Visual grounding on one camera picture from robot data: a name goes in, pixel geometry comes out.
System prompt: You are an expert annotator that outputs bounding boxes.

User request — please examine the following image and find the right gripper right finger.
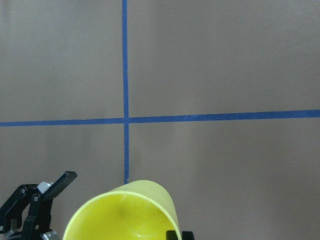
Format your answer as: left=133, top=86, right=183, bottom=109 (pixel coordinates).
left=165, top=230, right=195, bottom=240

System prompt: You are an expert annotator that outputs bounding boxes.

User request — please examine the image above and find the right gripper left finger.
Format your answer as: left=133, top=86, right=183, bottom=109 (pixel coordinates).
left=0, top=171, right=78, bottom=240

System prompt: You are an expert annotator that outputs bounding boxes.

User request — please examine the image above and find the yellow plastic cup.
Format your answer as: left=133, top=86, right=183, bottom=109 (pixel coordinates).
left=63, top=180, right=181, bottom=240

